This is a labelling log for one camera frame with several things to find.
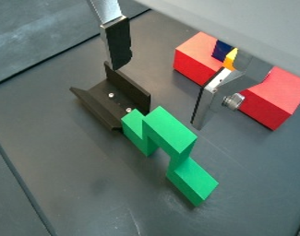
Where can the red base board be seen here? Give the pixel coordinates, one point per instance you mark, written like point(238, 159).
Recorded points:
point(271, 101)

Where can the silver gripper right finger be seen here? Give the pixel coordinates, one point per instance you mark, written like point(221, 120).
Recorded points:
point(221, 92)

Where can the long yellow bar block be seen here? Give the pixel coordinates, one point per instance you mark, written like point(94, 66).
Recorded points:
point(230, 59)

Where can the green stepped block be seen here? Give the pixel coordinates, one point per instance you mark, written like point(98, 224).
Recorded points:
point(159, 130)

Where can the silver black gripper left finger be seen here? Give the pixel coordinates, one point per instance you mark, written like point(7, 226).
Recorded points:
point(114, 26)

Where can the black angled holder bracket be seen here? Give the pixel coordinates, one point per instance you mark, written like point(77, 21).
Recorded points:
point(113, 97)

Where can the dark blue post left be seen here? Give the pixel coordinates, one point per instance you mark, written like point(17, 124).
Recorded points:
point(220, 50)

